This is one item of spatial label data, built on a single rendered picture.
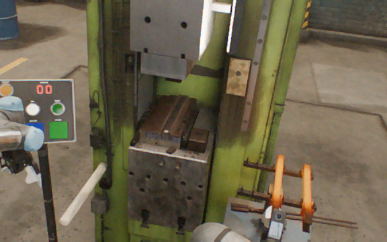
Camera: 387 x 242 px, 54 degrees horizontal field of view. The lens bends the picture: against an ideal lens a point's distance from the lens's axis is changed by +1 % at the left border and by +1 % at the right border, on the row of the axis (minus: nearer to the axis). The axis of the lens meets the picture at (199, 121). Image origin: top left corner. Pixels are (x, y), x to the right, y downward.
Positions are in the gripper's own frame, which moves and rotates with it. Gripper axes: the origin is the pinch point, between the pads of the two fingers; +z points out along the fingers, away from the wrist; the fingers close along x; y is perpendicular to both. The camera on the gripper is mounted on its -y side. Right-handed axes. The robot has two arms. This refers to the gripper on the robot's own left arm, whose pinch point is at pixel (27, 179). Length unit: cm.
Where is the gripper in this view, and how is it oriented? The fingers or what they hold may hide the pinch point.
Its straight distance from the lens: 163.7
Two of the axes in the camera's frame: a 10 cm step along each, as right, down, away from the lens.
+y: -4.3, 4.0, -8.1
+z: -1.0, 8.7, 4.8
